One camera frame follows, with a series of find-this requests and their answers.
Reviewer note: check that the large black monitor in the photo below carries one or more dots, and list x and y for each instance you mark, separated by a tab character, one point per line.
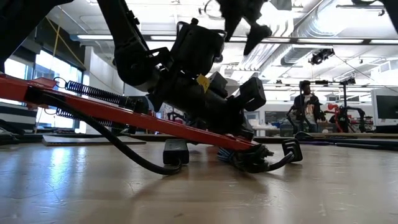
387	107

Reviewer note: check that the person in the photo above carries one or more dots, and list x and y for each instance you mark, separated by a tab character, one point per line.
306	105

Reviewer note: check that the yellow tag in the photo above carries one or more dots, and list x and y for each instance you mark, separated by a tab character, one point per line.
203	82

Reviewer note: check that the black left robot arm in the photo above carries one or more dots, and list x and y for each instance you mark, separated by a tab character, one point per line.
130	62

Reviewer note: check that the black metal stand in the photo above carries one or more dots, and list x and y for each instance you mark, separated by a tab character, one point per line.
344	93

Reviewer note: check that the black ceiling-mounted camera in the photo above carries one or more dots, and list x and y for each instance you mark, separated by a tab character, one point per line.
320	56

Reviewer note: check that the long ceiling light strip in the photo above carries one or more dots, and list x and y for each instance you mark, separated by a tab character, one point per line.
311	40

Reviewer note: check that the illustrated booklet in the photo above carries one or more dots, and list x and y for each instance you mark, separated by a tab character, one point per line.
93	140

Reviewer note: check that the black pen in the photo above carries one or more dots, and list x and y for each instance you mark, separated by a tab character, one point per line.
360	146

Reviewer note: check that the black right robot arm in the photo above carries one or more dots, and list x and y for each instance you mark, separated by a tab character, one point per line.
393	12

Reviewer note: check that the black aluminium frame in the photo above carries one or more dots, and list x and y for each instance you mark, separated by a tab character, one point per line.
267	139

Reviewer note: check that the idle black robot arm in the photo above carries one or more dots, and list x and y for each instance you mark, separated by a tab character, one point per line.
354	113

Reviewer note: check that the purple pen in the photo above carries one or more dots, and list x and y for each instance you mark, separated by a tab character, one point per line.
317	143

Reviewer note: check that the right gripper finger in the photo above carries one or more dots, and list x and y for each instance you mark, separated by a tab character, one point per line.
230	25
258	37

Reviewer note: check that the silver ventilation duct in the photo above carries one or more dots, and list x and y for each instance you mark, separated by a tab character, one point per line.
314	21

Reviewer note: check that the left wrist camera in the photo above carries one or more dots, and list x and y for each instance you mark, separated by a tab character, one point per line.
253	93

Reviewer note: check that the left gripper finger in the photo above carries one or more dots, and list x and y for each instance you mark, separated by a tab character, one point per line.
217	128
244	132

